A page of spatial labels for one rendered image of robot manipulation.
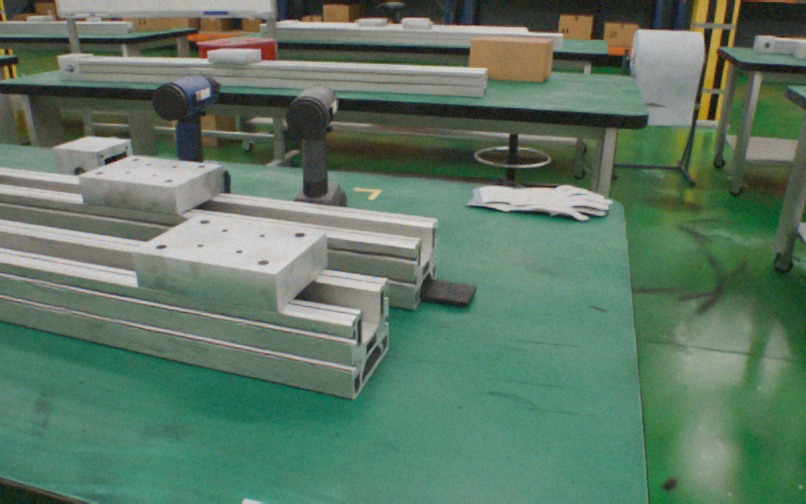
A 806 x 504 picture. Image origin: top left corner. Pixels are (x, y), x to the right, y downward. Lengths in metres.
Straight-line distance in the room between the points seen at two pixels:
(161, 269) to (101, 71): 2.21
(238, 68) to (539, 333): 1.95
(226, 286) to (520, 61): 2.16
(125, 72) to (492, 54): 1.44
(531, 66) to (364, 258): 1.96
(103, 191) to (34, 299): 0.20
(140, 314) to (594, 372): 0.47
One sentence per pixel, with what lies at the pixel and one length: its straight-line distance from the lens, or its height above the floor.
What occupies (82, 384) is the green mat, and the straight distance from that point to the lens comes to 0.72.
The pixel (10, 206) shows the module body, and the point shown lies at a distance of 1.11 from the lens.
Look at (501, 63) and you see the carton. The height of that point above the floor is 0.84.
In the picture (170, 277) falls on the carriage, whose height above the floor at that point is 0.88.
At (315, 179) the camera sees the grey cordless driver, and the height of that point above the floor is 0.88.
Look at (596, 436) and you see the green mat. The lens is 0.61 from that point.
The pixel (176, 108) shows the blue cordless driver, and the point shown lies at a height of 0.96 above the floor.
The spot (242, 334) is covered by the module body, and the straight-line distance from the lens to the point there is 0.65.
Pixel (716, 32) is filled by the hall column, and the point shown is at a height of 0.79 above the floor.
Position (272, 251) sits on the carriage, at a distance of 0.64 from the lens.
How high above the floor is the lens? 1.15
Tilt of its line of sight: 23 degrees down
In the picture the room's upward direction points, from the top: straight up
